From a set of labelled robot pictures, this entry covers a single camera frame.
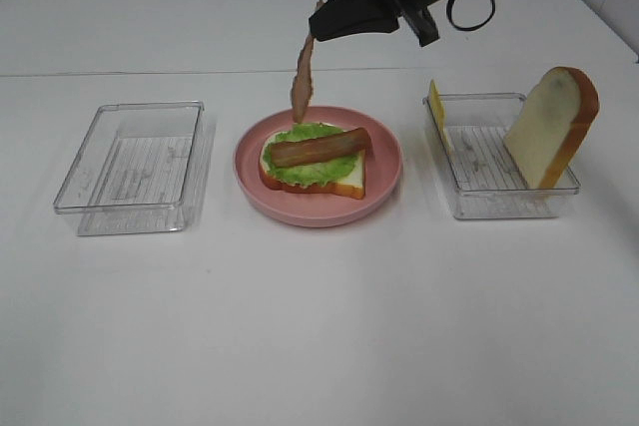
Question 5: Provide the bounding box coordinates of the bacon strip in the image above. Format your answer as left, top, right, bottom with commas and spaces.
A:
270, 128, 372, 168
289, 0, 328, 124

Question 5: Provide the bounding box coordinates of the yellow cheese slice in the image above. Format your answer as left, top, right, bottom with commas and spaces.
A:
426, 79, 454, 155

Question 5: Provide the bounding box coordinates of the green lettuce leaf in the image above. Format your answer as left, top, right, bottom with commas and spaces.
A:
260, 123, 365, 189

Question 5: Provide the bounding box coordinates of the bread slice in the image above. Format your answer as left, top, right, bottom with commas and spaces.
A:
259, 123, 366, 200
503, 66, 599, 190

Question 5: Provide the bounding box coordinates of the pink round plate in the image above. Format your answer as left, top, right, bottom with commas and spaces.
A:
234, 106, 402, 227

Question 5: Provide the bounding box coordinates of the right clear plastic tray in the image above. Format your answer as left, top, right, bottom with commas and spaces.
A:
423, 93, 580, 220

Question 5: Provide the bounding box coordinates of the clear plastic tray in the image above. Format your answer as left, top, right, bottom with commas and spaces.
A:
423, 93, 580, 220
53, 101, 216, 236

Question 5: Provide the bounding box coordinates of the left clear plastic tray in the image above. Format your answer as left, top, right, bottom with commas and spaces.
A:
53, 101, 216, 236

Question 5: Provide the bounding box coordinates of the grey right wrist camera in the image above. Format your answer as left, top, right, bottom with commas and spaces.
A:
403, 8, 439, 47

